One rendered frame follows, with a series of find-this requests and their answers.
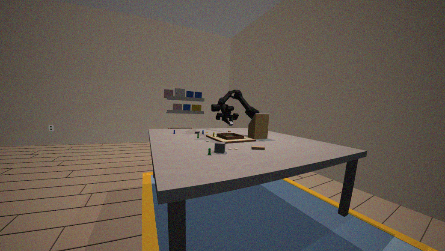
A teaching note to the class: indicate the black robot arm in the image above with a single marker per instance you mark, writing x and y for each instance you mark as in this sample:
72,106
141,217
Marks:
250,111

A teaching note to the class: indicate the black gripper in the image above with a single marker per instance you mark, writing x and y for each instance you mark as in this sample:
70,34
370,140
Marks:
226,115

